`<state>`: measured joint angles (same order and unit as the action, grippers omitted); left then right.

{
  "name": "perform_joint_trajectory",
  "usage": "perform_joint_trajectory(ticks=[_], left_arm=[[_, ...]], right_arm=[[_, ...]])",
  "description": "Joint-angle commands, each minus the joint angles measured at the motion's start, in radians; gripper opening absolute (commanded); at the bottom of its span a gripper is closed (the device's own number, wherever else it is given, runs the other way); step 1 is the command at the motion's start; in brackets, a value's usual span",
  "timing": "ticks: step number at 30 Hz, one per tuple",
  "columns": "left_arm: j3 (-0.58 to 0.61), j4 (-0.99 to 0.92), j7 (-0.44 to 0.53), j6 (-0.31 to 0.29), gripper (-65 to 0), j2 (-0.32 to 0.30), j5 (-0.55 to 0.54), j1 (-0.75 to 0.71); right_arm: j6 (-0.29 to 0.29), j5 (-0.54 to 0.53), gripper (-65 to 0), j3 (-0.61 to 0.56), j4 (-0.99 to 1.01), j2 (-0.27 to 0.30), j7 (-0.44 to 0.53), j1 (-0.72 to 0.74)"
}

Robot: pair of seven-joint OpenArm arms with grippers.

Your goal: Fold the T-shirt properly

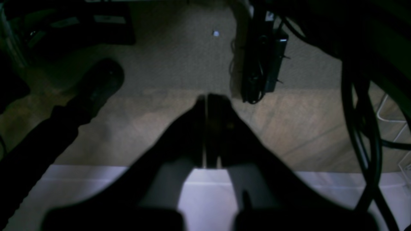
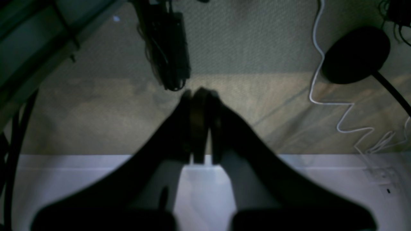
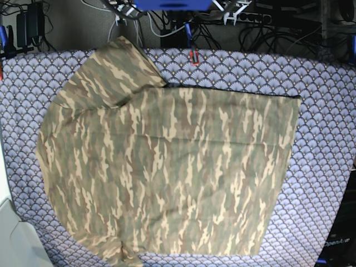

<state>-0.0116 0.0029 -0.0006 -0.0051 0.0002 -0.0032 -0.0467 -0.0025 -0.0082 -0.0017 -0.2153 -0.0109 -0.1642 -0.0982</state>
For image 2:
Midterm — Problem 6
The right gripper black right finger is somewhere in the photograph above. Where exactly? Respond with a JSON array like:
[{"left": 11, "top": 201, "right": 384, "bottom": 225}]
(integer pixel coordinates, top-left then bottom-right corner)
[{"left": 205, "top": 90, "right": 378, "bottom": 231}]

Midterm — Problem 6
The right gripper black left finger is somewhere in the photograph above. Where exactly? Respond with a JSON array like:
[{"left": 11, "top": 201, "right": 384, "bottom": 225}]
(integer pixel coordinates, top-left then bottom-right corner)
[{"left": 31, "top": 90, "right": 193, "bottom": 231}]

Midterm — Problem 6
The black power adapter bundle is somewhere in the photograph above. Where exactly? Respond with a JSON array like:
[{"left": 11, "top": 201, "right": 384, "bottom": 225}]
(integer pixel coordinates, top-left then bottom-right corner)
[{"left": 130, "top": 0, "right": 191, "bottom": 92}]

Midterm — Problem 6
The black round lamp base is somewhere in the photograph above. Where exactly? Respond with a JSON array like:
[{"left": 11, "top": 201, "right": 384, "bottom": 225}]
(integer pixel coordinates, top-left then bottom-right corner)
[{"left": 321, "top": 26, "right": 411, "bottom": 115}]

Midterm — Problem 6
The white cable on floor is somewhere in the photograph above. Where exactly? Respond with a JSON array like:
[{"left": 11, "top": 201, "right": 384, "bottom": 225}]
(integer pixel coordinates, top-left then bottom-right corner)
[{"left": 309, "top": 0, "right": 411, "bottom": 154}]

